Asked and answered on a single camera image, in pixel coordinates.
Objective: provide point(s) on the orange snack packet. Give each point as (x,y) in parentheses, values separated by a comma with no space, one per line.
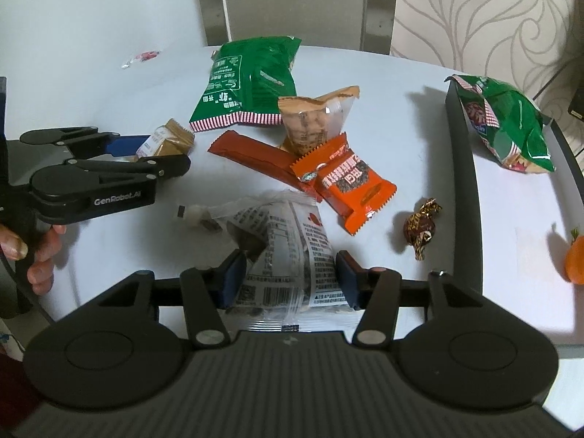
(351,182)

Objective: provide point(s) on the clear white printed snack packet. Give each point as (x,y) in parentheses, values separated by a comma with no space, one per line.
(287,237)

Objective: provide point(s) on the tan clear peanut packet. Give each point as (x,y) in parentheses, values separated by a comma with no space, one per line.
(308,123)

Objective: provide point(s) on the orange fruit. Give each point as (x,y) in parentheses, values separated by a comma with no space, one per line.
(576,255)

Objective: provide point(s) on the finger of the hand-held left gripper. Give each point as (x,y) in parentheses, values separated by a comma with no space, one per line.
(123,145)
(159,166)

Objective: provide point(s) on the grey upright panel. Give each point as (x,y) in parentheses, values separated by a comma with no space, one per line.
(292,4)

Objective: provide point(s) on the small pink wrapped candy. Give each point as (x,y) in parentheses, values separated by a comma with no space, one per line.
(143,57)

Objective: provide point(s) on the green snack bag striped edge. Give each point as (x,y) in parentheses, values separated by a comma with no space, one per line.
(248,82)

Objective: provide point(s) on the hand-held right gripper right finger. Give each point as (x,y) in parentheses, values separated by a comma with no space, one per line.
(347,278)

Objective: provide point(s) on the small tan biscuit packet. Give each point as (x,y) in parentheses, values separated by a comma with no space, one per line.
(166,142)

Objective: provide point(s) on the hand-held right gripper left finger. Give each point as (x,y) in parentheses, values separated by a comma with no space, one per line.
(233,278)

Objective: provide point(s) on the green snack bag checked label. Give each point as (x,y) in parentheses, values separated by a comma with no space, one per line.
(506,123)

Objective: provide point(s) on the black tray with white inside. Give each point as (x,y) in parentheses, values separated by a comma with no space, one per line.
(511,219)

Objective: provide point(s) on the long red-brown bar packet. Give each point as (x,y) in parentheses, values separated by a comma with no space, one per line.
(251,157)

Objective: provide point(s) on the person's left hand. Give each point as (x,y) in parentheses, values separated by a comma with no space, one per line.
(43,264)

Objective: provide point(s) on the brown foil candy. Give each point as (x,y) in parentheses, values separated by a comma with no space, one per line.
(419,228)

